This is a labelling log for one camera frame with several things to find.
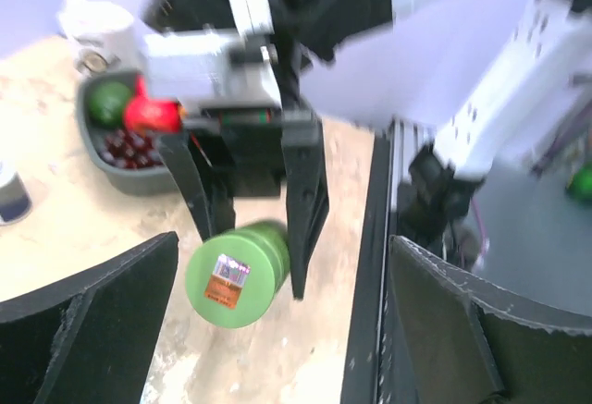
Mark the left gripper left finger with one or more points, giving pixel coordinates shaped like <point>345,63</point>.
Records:
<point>89,338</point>

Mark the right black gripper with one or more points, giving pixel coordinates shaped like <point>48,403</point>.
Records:
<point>250,153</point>

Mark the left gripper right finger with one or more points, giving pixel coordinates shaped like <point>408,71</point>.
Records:
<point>471,341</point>

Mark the green pill bottle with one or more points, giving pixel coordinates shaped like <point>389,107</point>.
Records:
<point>240,274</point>

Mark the green bottle cap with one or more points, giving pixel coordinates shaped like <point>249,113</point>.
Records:
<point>231,279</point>

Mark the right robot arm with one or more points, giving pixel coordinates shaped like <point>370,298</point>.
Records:
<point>549,38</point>

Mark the dark grey fruit tray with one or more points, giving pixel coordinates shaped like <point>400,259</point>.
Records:
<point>141,182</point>

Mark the dark toy grapes bunch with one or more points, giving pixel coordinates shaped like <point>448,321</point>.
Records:
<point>129,150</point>

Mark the white capped dark pill bottle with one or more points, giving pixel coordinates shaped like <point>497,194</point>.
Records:
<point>15,201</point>

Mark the green toy lime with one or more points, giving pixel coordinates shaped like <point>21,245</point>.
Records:
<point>107,102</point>

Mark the white paper cup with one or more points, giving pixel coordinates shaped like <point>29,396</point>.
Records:
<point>100,35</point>

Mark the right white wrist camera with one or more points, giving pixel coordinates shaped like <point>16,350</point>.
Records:
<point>216,68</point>

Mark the aluminium frame rail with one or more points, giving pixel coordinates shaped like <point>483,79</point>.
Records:
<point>402,163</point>

